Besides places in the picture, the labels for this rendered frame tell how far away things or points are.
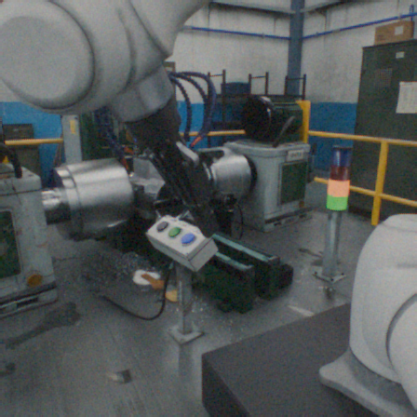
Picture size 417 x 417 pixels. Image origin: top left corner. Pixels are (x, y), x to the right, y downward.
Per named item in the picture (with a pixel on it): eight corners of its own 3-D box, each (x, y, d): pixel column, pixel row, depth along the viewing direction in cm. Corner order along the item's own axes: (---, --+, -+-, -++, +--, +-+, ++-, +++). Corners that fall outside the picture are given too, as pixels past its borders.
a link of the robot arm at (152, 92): (136, 56, 50) (154, 94, 54) (84, 87, 47) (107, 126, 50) (170, 48, 44) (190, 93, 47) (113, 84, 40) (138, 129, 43)
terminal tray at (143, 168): (133, 176, 133) (131, 157, 131) (157, 173, 139) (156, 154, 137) (149, 181, 124) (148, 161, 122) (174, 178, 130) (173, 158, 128)
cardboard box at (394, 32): (372, 47, 400) (374, 27, 394) (392, 48, 410) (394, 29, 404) (401, 42, 364) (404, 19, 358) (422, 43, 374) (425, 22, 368)
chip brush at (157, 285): (136, 277, 113) (136, 275, 113) (150, 273, 116) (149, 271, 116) (174, 303, 98) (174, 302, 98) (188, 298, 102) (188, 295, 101)
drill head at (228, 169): (161, 208, 147) (159, 148, 140) (234, 193, 172) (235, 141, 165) (197, 223, 129) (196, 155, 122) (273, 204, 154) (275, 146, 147)
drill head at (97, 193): (10, 240, 113) (-3, 164, 106) (115, 218, 135) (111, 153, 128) (29, 267, 94) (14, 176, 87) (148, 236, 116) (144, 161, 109)
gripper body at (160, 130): (183, 94, 47) (209, 153, 52) (151, 95, 53) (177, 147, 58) (141, 124, 44) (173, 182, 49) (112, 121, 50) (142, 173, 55)
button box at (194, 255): (154, 248, 85) (143, 232, 82) (175, 228, 88) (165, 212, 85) (195, 273, 72) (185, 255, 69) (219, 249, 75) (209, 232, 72)
